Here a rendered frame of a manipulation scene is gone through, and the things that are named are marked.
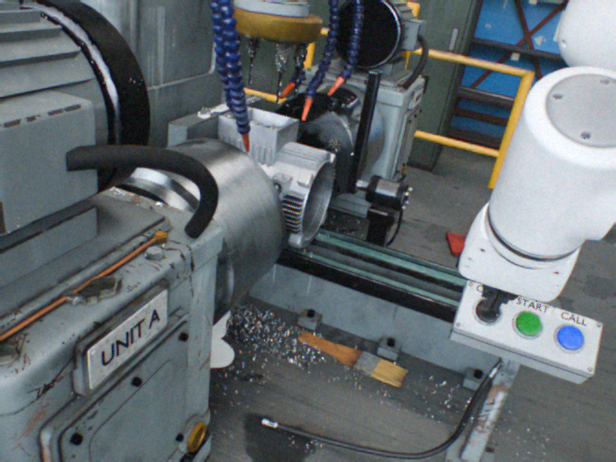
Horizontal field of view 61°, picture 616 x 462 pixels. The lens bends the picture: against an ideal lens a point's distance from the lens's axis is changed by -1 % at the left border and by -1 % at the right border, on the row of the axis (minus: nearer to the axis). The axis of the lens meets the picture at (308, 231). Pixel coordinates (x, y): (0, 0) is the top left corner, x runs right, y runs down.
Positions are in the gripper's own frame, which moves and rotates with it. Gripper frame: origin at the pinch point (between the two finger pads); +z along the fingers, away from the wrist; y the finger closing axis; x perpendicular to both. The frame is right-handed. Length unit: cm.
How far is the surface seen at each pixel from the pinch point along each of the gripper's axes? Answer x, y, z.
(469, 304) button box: -0.2, 2.2, 6.7
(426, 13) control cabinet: -281, 76, 204
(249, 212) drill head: -0.8, 32.8, 1.6
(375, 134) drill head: -47, 31, 40
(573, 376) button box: 3.4, -12.0, 9.2
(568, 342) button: 0.7, -9.9, 5.8
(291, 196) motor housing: -14.9, 35.7, 20.7
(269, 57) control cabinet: -248, 192, 246
